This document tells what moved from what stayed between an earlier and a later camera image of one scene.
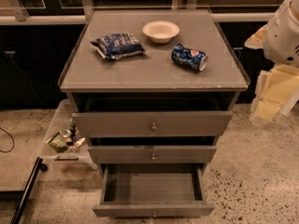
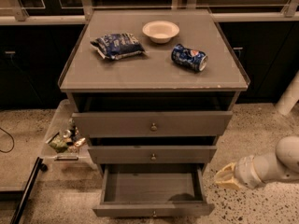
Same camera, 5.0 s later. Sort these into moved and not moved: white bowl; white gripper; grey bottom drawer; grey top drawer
Moved: white gripper
Not moved: grey top drawer; grey bottom drawer; white bowl
